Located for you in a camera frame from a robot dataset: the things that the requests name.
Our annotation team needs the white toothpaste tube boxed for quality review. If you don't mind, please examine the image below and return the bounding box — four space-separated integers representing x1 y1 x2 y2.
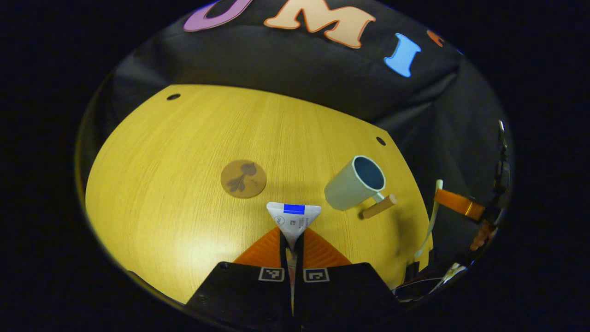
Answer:
266 202 322 316

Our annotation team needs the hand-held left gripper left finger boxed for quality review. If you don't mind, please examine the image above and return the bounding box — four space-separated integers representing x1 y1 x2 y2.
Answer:
187 227 295 331

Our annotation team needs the pale green toothbrush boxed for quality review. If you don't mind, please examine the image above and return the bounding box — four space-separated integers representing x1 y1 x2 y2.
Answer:
415 180 444 258

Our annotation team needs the pale green cup wooden handle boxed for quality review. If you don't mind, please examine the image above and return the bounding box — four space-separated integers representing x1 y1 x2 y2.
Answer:
324 155 398 219

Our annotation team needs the black backdrop cloth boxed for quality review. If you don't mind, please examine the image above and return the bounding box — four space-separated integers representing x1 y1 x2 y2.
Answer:
76 0 514 277

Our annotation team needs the round brown coaster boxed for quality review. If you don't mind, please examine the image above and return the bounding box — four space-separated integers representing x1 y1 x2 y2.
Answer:
220 160 267 199

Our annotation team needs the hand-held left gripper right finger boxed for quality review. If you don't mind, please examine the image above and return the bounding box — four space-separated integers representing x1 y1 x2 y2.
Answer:
294 227 401 330

